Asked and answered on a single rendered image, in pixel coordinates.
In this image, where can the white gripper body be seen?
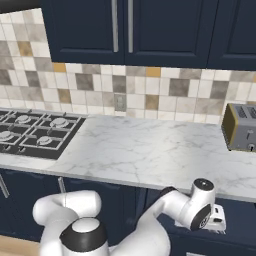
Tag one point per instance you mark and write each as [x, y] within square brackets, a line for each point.
[213, 228]

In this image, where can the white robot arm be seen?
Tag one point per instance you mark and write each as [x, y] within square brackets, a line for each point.
[146, 233]

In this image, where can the navy drawer front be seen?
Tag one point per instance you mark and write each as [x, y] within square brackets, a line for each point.
[230, 250]
[240, 220]

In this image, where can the navy base cupboard door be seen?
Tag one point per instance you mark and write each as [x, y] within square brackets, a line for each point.
[23, 206]
[113, 200]

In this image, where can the grey and gold toaster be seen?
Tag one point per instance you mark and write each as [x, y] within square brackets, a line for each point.
[241, 128]

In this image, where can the black gas hob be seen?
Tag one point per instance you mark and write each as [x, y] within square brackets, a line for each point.
[36, 133]

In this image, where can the dark range hood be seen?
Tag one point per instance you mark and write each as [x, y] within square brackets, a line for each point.
[16, 4]

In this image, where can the grey wall socket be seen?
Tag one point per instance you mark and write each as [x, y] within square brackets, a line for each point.
[120, 102]

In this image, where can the navy wall cupboard door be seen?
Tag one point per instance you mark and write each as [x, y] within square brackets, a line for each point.
[235, 33]
[170, 30]
[83, 30]

